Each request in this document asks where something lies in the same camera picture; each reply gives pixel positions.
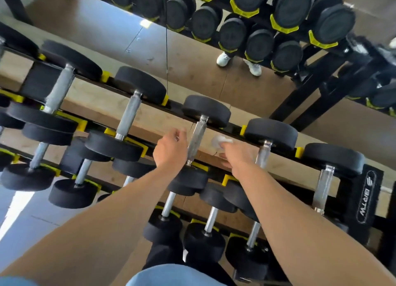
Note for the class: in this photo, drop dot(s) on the person's right hand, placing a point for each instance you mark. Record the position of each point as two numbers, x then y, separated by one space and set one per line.
243 156

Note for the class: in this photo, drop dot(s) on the person's right fingers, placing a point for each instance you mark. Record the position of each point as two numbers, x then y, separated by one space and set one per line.
227 157

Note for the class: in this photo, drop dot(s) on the person's left forearm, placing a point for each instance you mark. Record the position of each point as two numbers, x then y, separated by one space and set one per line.
102 227

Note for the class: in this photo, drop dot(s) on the light blue shirt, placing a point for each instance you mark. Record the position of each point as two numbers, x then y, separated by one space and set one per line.
173 276

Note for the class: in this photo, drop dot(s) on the rows of black dumbbells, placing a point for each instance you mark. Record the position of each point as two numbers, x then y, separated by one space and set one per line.
206 110

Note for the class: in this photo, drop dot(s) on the white cleaning cloth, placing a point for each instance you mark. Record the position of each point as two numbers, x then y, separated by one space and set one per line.
220 140

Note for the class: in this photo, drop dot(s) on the wall mirror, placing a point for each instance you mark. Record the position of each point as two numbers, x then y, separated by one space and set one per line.
201 66

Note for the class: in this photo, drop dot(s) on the person's left hand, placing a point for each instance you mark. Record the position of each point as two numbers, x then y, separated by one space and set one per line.
169 152

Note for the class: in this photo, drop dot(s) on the black yellow dumbbell rack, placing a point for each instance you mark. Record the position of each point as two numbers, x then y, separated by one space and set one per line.
365 199

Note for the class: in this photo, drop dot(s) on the person's left fingers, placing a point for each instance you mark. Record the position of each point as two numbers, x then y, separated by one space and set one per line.
179 135

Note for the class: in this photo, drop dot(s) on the person's right forearm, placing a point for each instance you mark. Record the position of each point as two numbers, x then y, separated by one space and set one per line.
297 233

